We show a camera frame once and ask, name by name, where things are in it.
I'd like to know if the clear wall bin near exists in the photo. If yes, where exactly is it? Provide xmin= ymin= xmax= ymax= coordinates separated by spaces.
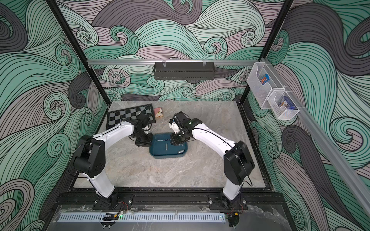
xmin=267 ymin=90 xmax=300 ymax=120

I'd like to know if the black base frame rail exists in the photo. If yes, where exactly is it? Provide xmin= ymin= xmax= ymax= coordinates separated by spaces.
xmin=56 ymin=187 xmax=285 ymax=206

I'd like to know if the teal plastic storage box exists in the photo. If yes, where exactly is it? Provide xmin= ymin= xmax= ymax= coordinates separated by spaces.
xmin=149 ymin=133 xmax=188 ymax=159

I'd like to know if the aluminium rail wall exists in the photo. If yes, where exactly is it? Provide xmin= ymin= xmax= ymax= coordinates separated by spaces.
xmin=87 ymin=59 xmax=258 ymax=66
xmin=260 ymin=58 xmax=370 ymax=214

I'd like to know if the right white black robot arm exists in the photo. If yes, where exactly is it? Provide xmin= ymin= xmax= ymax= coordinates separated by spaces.
xmin=169 ymin=112 xmax=255 ymax=202

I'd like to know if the aluminium rail right wall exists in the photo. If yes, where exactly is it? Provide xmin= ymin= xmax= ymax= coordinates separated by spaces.
xmin=260 ymin=58 xmax=370 ymax=214

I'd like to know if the white slotted cable duct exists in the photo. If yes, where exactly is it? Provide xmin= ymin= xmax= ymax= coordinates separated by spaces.
xmin=56 ymin=212 xmax=226 ymax=223

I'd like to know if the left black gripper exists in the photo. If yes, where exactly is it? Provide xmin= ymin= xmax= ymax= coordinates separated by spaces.
xmin=134 ymin=131 xmax=154 ymax=147

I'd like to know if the clear wall bin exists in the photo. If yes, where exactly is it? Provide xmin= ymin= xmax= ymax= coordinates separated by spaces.
xmin=267 ymin=90 xmax=300 ymax=120
xmin=247 ymin=62 xmax=283 ymax=109

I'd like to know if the clear wall bin far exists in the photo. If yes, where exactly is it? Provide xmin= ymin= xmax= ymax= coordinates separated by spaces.
xmin=247 ymin=62 xmax=283 ymax=109

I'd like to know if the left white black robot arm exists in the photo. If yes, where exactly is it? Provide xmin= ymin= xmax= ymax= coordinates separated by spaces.
xmin=71 ymin=113 xmax=153 ymax=198

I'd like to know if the aluminium rail back wall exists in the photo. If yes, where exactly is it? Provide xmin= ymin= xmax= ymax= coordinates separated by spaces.
xmin=87 ymin=59 xmax=258 ymax=66

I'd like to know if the black grey chessboard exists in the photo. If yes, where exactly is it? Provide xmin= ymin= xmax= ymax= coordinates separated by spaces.
xmin=106 ymin=104 xmax=156 ymax=130

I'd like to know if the black wall-mounted tray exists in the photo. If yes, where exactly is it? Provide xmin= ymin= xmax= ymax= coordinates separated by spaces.
xmin=153 ymin=62 xmax=216 ymax=80

